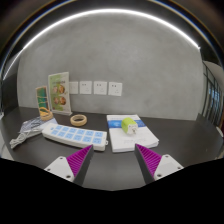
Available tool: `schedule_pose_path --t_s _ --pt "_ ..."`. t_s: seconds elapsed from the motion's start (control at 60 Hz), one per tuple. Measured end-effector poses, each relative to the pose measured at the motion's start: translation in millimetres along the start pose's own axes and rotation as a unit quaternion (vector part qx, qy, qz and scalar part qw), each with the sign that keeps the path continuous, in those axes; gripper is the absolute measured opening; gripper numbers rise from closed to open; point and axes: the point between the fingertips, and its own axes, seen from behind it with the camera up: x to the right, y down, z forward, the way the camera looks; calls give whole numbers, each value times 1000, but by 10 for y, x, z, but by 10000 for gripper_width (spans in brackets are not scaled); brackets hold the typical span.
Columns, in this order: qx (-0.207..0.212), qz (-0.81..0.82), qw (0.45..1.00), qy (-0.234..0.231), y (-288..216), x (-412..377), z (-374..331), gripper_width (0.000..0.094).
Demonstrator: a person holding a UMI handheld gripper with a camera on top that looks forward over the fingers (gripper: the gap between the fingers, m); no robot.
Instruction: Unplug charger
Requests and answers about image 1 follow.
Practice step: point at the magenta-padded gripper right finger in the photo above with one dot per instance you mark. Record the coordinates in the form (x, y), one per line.
(165, 164)

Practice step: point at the acrylic sign stand green flyer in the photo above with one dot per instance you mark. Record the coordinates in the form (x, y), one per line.
(59, 93)

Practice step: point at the ceiling light strip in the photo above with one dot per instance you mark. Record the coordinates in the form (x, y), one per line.
(106, 12)

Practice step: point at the yellowish tape roll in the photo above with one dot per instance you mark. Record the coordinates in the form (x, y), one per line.
(46, 116)

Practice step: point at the white wall socket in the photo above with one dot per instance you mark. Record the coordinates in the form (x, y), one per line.
(115, 89)
(85, 87)
(74, 88)
(100, 87)

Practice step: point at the beige tape roll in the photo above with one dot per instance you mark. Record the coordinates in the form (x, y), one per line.
(73, 121)

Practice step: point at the green and white charger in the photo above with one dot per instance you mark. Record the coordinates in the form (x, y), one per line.
(127, 125)

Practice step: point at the black-framed glass partition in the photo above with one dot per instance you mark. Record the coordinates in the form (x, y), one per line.
(213, 96)

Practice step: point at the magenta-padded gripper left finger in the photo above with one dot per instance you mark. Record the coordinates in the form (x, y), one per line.
(61, 166)

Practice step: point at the white and blue book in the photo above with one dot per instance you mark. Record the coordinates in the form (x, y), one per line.
(133, 141)

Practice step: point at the patterned grey pouch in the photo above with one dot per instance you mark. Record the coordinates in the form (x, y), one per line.
(33, 124)

